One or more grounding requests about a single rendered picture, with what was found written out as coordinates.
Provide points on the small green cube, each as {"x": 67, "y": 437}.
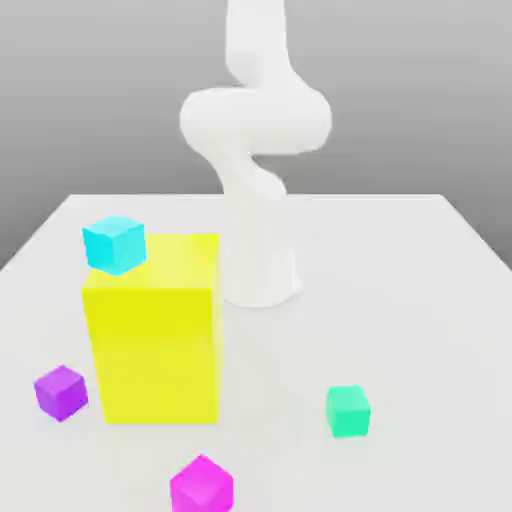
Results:
{"x": 347, "y": 411}

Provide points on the large yellow box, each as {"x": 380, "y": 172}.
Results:
{"x": 156, "y": 352}

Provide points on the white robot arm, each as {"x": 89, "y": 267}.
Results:
{"x": 256, "y": 120}

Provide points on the small cyan cube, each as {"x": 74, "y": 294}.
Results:
{"x": 115, "y": 244}

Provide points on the small purple cube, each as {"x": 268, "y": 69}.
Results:
{"x": 60, "y": 394}

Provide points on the small magenta cube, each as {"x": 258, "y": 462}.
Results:
{"x": 202, "y": 486}

